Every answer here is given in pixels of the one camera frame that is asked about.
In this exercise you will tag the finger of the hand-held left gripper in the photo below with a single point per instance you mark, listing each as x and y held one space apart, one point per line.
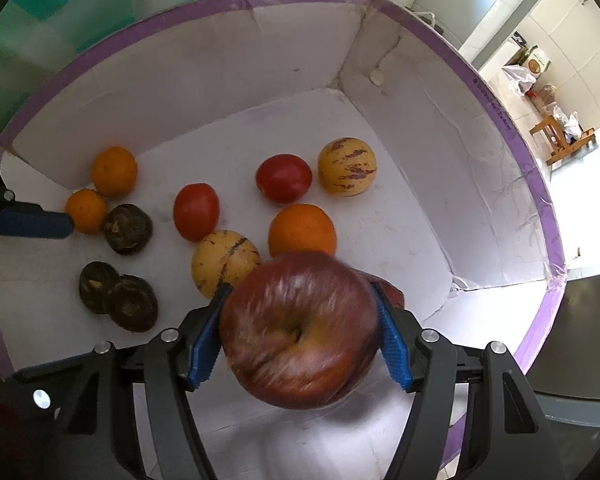
30 223
45 385

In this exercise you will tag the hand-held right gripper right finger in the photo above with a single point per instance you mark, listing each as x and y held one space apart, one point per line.
394 345

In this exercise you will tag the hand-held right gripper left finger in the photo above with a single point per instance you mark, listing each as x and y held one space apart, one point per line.
207 342

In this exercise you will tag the wrinkled dark red apple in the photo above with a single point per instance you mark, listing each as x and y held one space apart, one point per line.
387 292

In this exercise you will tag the small orange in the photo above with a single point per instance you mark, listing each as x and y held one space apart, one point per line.
86 208

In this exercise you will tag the pale yellow pepino melon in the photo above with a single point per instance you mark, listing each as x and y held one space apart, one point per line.
220 262

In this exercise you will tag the dark brown wrinkled fruit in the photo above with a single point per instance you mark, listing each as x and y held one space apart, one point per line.
134 305
127 228
97 287

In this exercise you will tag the round dark red apple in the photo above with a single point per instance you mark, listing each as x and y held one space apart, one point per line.
300 340

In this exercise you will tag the medium orange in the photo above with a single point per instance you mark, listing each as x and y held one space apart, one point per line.
114 171

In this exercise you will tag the medium red tomato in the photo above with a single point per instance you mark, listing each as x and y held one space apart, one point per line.
196 211

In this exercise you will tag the large orange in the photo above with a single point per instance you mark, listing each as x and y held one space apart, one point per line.
302 230

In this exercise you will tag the large red tomato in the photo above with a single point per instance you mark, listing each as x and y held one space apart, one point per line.
283 178

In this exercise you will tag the heavily striped pepino melon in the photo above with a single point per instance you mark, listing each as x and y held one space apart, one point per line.
346 166

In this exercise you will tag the white cardboard box purple rim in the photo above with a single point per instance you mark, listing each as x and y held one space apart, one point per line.
280 75

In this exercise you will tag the wooden stool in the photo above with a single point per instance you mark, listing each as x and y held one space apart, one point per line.
555 135

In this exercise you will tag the white plastic bag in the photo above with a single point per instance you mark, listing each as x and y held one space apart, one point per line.
519 77

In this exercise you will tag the printed cardboard box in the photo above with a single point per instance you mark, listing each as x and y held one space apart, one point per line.
535 59

